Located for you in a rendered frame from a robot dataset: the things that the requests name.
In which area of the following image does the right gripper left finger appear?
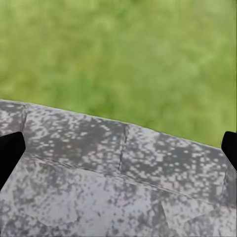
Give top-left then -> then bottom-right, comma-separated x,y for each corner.
0,131 -> 26,190

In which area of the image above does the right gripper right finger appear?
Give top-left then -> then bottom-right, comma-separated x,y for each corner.
221,131 -> 237,170

